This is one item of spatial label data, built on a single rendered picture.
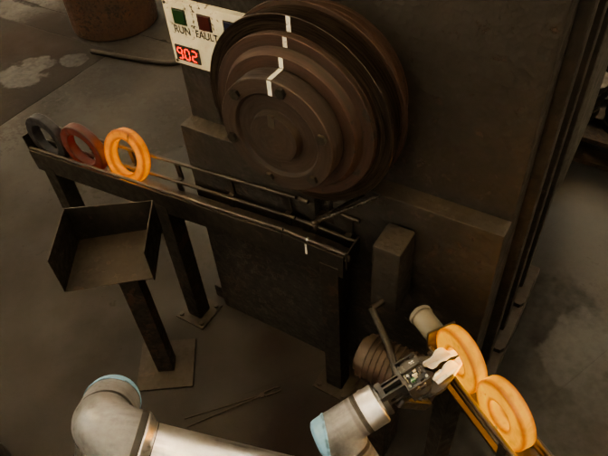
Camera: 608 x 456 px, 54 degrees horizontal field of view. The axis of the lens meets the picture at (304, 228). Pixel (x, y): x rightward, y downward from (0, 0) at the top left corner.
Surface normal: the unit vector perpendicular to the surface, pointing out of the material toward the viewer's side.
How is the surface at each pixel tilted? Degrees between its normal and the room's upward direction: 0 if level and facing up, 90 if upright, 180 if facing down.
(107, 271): 5
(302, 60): 31
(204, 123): 0
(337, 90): 52
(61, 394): 0
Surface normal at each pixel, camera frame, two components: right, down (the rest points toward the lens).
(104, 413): -0.10, -0.81
